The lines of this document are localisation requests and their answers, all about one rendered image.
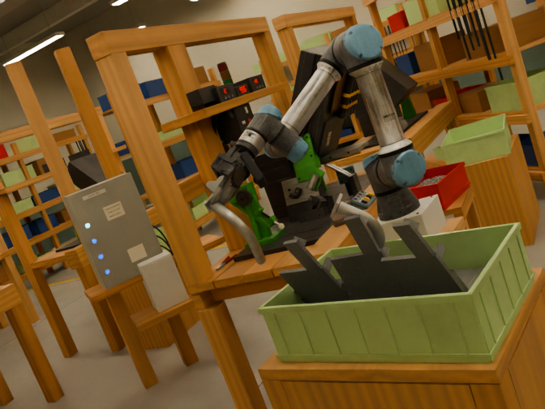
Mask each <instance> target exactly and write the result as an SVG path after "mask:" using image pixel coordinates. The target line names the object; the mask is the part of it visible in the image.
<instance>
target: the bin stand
mask: <svg viewBox="0 0 545 409"><path fill-rule="evenodd" d="M443 212H444V215H445V216H447V215H450V214H453V215H454V217H464V220H465V223H466V227H465V228H466V230H469V229H474V228H480V227H483V226H482V223H481V221H480V217H479V215H478V210H477V208H476V204H475V202H474V193H473V190H472V187H471V184H470V187H469V188H468V189H467V190H466V191H465V192H464V193H463V194H462V195H461V196H460V197H459V198H458V199H456V200H455V201H454V202H453V203H452V204H451V205H450V206H449V207H448V208H447V209H446V210H444V211H443Z"/></svg>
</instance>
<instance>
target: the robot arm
mask: <svg viewBox="0 0 545 409"><path fill-rule="evenodd" d="M382 47H383V39H382V36H381V35H380V32H379V31H378V30H377V29H376V28H375V27H373V26H371V25H370V24H357V25H354V26H352V27H350V28H348V29H347V30H346V31H344V32H343V33H341V34H339V35H338V36H336V37H335V38H334V39H333V41H332V42H331V43H330V45H329V46H328V48H327V49H326V51H325V52H324V54H323V56H322V57H321V59H320V60H319V61H318V63H317V70H316V71H315V73H314V75H313V76H312V77H311V78H310V80H309V81H308V83H307V84H306V86H305V87H304V89H303V90H302V91H301V92H300V94H299V95H298V97H297V99H296V100H295V101H294V103H293V105H292V106H291V107H290V108H289V110H288V111H287V113H286V114H285V116H284V118H282V117H283V115H282V112H280V110H279V109H278V108H277V107H276V106H274V105H270V104H265V105H262V106H261V107H260V109H259V110H258V112H257V113H255V116H254V118H253V119H252V120H251V122H250V123H249V125H248V126H247V128H246V130H245V131H244V132H243V133H242V135H241V136H240V138H239V139H238V142H234V141H232V140H231V142H230V149H229V150H228V152H227V153H226V154H222V153H219V154H218V155H217V157H216V159H215V160H214V162H213V163H212V164H211V165H210V166H211V167H212V170H213V172H214V174H215V175H216V177H217V180H216V181H208V182H207V183H206V188H207V189H209V190H210V191H211V192H212V194H213V196H212V199H211V203H210V204H211V205H214V204H215V203H217V202H218V201H219V203H221V204H222V205H225V204H226V203H228V202H229V200H231V199H232V198H233V197H234V196H235V194H236V193H237V192H238V189H239V188H240V186H241V184H242V182H243V180H244V179H245V177H246V173H247V169H248V170H249V171H250V173H251V175H252V176H253V181H254V183H255V184H257V185H258V186H259V187H260V188H263V187H265V186H267V183H266V181H265V180H266V177H265V175H264V174H263V173H261V172H260V170H259V168H258V167H257V165H256V164H255V162H254V161H253V159H255V158H256V156H257V155H258V154H259V153H260V151H261V150H262V149H263V150H264V153H265V154H266V155H267V156H268V157H272V158H279V157H287V159H288V160H291V161H292V162H293V163H296V162H299V161H300V160H301V159H302V158H303V157H304V155H305V154H306V153H307V150H308V144H307V143H306V142H305V141H304V140H303V138H300V137H299V136H298V135H299V134H300V132H301V131H302V129H303V128H304V127H305V125H306V124H307V122H308V121H309V119H310V118H311V116H312V115H313V114H314V113H315V111H316V109H317V108H318V106H319V105H320V103H321V102H322V100H323V99H324V98H325V96H326V95H327V93H328V92H329V90H330V89H331V87H332V86H333V85H334V83H335V82H336V81H340V80H341V78H342V77H343V75H344V74H345V73H346V72H348V73H349V75H351V76H353V77H354V78H355V79H356V81H357V84H358V88H359V90H360V93H361V95H362V98H363V101H364V104H365V106H366V108H367V112H368V115H369V117H370V120H371V124H372V126H373V128H374V131H375V134H376V137H377V140H378V142H379V145H380V150H379V152H377V153H374V154H372V155H371V156H369V157H366V158H364V159H363V167H364V170H365V171H366V174H367V177H368V179H369V181H370V184H371V187H372V189H373V192H374V193H375V197H376V202H377V213H378V217H379V219H380V220H381V221H382V222H386V221H391V220H394V219H397V218H399V217H403V216H405V215H407V214H409V213H412V212H413V211H415V210H416V209H418V208H419V206H420V203H419V200H418V198H417V197H416V196H415V194H414V193H413V192H412V191H411V190H410V189H409V188H408V187H411V186H414V185H416V184H417V183H419V182H420V181H421V180H422V179H423V176H424V175H425V173H426V168H427V166H426V161H425V159H424V157H423V155H422V154H421V153H419V152H418V151H416V150H414V146H413V143H412V141H411V140H408V139H406V138H405V135H404V132H403V130H402V128H401V124H400V121H399V118H398V117H397V112H396V110H395V107H394V104H393V101H392V98H391V96H390V93H389V90H388V87H387V84H386V82H385V79H384V76H383V73H382V71H381V65H382V63H383V61H384V60H383V59H382V56H381V53H380V52H381V50H382ZM244 163H245V164H244ZM231 183H232V185H231V186H230V184H231ZM212 194H211V195H212Z"/></svg>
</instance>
